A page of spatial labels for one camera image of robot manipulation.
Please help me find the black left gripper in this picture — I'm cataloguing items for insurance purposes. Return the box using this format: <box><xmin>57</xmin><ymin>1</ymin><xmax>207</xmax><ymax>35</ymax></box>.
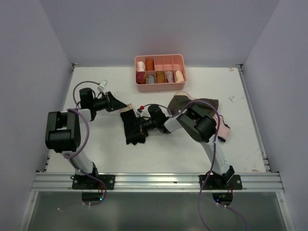
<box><xmin>91</xmin><ymin>91</ymin><xmax>126</xmax><ymax>112</ymax></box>

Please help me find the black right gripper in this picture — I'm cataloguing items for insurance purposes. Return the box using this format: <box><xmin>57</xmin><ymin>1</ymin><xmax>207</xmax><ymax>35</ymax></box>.
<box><xmin>128</xmin><ymin>115</ymin><xmax>158</xmax><ymax>140</ymax></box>

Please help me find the black underwear beige waistband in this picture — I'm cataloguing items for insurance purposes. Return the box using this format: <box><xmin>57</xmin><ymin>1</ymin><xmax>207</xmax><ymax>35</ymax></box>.
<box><xmin>120</xmin><ymin>104</ymin><xmax>146</xmax><ymax>145</ymax></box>

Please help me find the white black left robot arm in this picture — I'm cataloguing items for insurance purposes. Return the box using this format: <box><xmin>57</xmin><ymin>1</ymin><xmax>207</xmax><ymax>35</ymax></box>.
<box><xmin>45</xmin><ymin>88</ymin><xmax>127</xmax><ymax>189</ymax></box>

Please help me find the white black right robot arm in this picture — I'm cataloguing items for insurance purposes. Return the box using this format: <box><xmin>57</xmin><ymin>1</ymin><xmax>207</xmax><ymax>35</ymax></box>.
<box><xmin>137</xmin><ymin>104</ymin><xmax>234</xmax><ymax>189</ymax></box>

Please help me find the maroon rolled underwear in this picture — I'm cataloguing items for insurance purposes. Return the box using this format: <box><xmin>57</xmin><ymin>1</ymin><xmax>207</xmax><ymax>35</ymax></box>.
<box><xmin>136</xmin><ymin>72</ymin><xmax>146</xmax><ymax>84</ymax></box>

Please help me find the grey rolled underwear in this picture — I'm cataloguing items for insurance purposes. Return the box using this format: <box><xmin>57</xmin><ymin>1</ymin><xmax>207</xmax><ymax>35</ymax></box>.
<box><xmin>146</xmin><ymin>75</ymin><xmax>155</xmax><ymax>84</ymax></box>

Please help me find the olive green underwear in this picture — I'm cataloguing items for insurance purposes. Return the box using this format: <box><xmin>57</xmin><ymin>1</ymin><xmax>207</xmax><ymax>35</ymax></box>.
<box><xmin>167</xmin><ymin>91</ymin><xmax>219</xmax><ymax>116</ymax></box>

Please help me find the white pink rolled underwear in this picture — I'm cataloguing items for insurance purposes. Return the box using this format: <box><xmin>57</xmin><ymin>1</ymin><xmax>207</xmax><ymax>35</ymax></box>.
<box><xmin>137</xmin><ymin>61</ymin><xmax>146</xmax><ymax>72</ymax></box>

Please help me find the mustard brown rolled underwear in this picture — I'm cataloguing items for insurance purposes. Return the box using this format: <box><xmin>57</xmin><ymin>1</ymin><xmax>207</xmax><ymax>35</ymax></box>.
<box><xmin>155</xmin><ymin>71</ymin><xmax>166</xmax><ymax>84</ymax></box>

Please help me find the orange rolled underwear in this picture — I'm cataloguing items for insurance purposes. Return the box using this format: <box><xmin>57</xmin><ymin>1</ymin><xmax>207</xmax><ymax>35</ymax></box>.
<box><xmin>145</xmin><ymin>59</ymin><xmax>154</xmax><ymax>71</ymax></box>

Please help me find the pale pink rolled underwear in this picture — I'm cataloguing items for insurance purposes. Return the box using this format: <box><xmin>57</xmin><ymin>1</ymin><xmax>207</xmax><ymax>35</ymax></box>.
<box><xmin>166</xmin><ymin>71</ymin><xmax>174</xmax><ymax>83</ymax></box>

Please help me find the peach rolled underwear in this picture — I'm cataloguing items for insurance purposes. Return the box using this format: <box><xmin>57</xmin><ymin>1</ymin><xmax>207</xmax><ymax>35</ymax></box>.
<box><xmin>175</xmin><ymin>70</ymin><xmax>185</xmax><ymax>83</ymax></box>

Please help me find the light pink underwear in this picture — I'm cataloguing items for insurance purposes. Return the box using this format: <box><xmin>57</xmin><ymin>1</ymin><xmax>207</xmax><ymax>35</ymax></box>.
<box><xmin>213</xmin><ymin>115</ymin><xmax>231</xmax><ymax>143</ymax></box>

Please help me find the pink divided storage box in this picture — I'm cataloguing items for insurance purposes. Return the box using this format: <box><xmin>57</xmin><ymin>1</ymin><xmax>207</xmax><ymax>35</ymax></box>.
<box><xmin>134</xmin><ymin>54</ymin><xmax>187</xmax><ymax>92</ymax></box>

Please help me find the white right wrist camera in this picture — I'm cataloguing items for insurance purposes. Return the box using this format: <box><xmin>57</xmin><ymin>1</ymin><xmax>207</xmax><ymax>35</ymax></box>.
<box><xmin>136</xmin><ymin>104</ymin><xmax>149</xmax><ymax>117</ymax></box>

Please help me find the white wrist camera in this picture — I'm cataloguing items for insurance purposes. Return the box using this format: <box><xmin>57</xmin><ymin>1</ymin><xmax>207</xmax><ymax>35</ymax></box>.
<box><xmin>136</xmin><ymin>104</ymin><xmax>149</xmax><ymax>117</ymax></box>
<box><xmin>97</xmin><ymin>79</ymin><xmax>108</xmax><ymax>92</ymax></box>

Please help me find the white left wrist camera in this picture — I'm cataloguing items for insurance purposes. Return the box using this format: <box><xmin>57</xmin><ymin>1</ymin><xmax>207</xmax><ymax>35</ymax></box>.
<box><xmin>97</xmin><ymin>79</ymin><xmax>108</xmax><ymax>92</ymax></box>

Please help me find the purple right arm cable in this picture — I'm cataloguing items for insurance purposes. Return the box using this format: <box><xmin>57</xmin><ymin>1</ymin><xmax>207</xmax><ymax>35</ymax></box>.
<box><xmin>141</xmin><ymin>100</ymin><xmax>249</xmax><ymax>231</ymax></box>

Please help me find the aluminium frame rail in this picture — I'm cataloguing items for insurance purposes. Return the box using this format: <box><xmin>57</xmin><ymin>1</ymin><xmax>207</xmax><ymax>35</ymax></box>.
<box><xmin>31</xmin><ymin>172</ymin><xmax>283</xmax><ymax>192</ymax></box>

